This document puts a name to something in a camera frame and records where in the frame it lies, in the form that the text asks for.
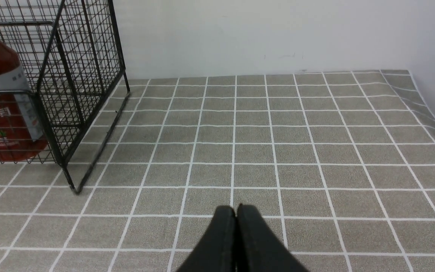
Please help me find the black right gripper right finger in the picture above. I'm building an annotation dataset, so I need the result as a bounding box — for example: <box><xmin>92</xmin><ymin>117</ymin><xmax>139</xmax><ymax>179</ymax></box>
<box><xmin>236</xmin><ymin>204</ymin><xmax>309</xmax><ymax>272</ymax></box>

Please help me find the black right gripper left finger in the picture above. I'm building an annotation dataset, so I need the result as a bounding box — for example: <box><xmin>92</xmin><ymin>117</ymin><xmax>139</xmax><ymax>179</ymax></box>
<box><xmin>178</xmin><ymin>206</ymin><xmax>236</xmax><ymax>272</ymax></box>

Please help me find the red tomato sauce bottle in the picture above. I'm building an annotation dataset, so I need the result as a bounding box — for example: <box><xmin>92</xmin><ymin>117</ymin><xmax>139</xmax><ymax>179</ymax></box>
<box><xmin>0</xmin><ymin>40</ymin><xmax>47</xmax><ymax>162</ymax></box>

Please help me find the grey checked tablecloth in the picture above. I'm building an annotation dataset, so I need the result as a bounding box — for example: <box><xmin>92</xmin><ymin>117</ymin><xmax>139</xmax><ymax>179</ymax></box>
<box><xmin>0</xmin><ymin>70</ymin><xmax>435</xmax><ymax>272</ymax></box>

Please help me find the black wire mesh shelf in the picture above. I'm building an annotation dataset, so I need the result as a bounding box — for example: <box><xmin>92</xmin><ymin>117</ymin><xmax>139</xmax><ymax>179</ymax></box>
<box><xmin>0</xmin><ymin>0</ymin><xmax>130</xmax><ymax>195</ymax></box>

